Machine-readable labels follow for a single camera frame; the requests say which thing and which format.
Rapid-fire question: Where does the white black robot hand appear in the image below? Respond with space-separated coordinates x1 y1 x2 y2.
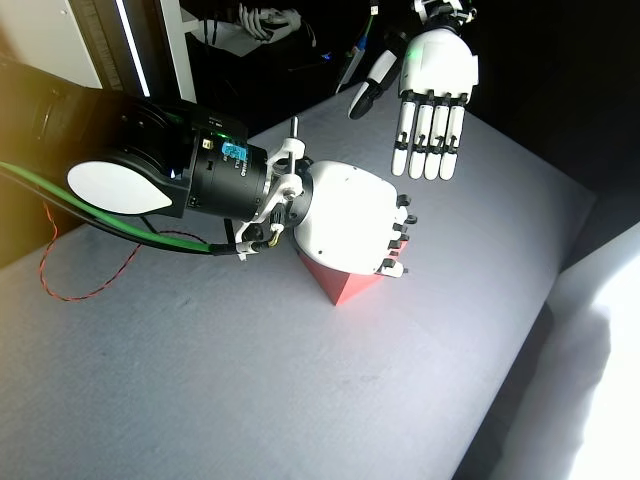
348 27 481 182
291 159 419 280

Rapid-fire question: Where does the white frame post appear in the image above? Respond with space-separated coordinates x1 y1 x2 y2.
158 0 199 104

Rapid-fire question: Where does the white light strip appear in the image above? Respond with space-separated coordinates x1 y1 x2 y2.
115 0 151 99

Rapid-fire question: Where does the red black twisted wire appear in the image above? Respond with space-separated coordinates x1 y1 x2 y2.
38 199 204 302

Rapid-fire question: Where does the grey table cloth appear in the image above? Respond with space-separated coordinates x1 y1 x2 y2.
0 82 599 480

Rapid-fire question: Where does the white cabinet panel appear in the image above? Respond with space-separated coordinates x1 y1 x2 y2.
0 0 104 90

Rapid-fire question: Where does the thick green cable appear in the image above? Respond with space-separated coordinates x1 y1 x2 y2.
0 160 241 256

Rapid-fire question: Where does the black backdrop cloth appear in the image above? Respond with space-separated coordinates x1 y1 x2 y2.
179 0 640 274

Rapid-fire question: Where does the grey adapter box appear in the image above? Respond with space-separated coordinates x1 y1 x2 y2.
333 29 374 95

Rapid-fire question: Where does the red box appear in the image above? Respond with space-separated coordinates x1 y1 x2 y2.
298 238 409 307

